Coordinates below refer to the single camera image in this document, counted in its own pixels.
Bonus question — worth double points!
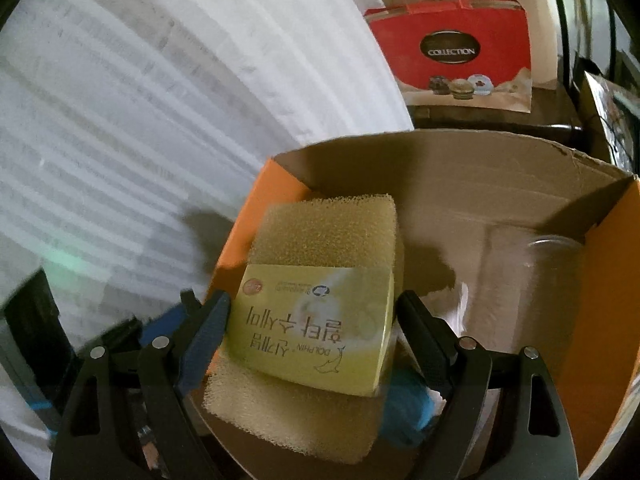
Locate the orange cardboard box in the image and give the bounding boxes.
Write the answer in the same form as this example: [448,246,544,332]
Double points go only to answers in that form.
[197,129,640,480]

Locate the dark wooden table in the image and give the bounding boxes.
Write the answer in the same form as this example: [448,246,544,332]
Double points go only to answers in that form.
[412,82,588,148]

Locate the red paper gift bag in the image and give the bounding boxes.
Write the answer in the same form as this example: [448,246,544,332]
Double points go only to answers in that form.
[364,0,533,113]

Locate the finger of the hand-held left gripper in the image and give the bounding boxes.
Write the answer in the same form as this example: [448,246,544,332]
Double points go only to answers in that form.
[142,289,203,348]

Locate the white curtain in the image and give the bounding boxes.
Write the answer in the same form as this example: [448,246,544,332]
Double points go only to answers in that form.
[0,0,416,461]

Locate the clear plastic container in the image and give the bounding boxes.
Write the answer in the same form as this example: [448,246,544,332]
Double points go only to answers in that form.
[480,225,588,361]

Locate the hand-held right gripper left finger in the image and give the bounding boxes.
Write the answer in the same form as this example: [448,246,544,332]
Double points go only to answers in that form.
[50,290,232,480]

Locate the yellow sponge packet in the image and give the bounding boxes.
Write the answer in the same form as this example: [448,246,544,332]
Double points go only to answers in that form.
[202,192,406,466]

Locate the blue plastic item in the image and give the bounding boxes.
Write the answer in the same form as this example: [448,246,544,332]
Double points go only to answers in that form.
[377,360,446,448]

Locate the dark printed packet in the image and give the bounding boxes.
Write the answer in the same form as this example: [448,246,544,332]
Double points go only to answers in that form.
[582,72,640,171]

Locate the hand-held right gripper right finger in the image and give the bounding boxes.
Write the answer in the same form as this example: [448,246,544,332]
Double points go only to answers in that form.
[396,290,581,480]

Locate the black speaker stand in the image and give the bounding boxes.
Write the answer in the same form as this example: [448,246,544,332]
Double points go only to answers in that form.
[605,10,623,96]
[552,0,576,86]

